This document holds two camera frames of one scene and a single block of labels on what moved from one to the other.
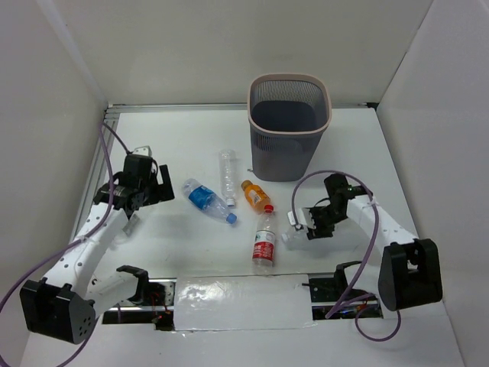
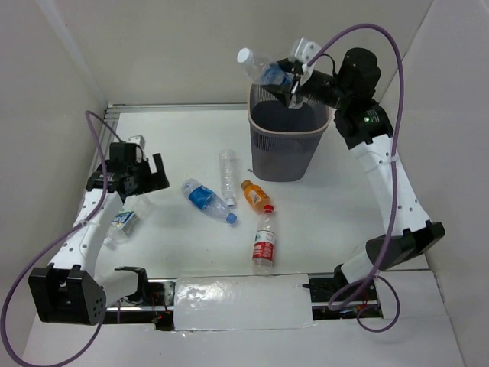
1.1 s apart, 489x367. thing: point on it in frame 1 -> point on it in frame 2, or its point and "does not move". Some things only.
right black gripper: x=320 y=232 -> x=283 y=92
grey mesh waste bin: x=289 y=114 does not move
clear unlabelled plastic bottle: x=228 y=162 does not move
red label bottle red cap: x=264 y=241 does not move
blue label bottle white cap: x=296 y=241 -> x=263 y=68
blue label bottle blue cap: x=208 y=200 does not move
